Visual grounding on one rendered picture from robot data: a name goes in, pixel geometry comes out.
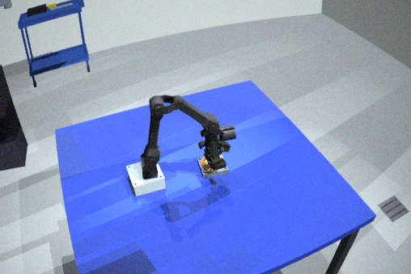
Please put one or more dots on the yellow round plate with holes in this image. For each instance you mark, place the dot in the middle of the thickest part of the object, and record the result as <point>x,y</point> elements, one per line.
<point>206,165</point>

